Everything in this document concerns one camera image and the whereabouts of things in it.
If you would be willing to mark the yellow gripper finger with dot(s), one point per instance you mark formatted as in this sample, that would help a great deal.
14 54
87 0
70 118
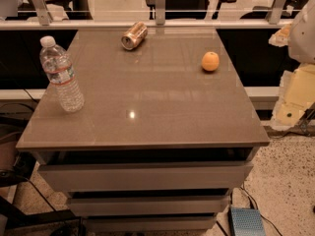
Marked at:
296 95
280 38

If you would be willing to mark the orange fruit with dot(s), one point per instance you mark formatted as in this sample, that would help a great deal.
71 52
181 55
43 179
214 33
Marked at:
210 61

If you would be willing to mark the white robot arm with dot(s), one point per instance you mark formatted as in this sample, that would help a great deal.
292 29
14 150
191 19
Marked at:
301 40

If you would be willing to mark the orange soda can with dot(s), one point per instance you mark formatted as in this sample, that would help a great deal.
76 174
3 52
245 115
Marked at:
134 36

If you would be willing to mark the black office chair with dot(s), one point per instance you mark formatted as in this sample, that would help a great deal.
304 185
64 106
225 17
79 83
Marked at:
186 9

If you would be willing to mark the grey drawer cabinet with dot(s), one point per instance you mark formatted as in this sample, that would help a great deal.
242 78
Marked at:
160 142

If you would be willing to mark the blue perforated box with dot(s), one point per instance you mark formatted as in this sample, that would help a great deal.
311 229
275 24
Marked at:
245 222

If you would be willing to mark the clear plastic water bottle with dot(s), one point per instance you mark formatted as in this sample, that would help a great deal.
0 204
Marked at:
58 67

